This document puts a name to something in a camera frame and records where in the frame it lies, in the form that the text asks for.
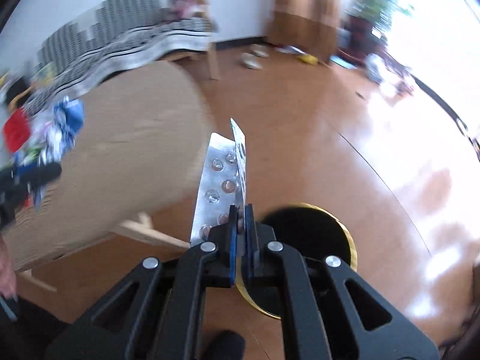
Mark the silver pill blister pack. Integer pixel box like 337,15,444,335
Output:
190,133,240,246

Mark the blue white wipes pack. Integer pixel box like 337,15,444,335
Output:
54,96,85,149

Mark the black gold trash bin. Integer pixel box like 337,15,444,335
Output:
236,203,358,320

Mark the person left hand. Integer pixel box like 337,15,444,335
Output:
0,238,17,298

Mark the red plastic child chair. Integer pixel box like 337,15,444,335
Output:
2,109,31,154

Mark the black shoe tip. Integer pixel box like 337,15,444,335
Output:
200,330,246,360

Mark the round wooden table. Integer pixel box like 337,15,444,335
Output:
4,61,213,272

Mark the black white striped sofa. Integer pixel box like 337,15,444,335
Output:
20,0,217,116

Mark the pink cartoon cushion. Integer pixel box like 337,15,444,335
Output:
169,0,210,21

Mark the yellow toy on floor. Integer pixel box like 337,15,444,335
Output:
298,54,319,66

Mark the beige slipper far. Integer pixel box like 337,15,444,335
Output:
250,44,269,59

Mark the brown curtain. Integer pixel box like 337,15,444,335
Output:
267,0,342,63

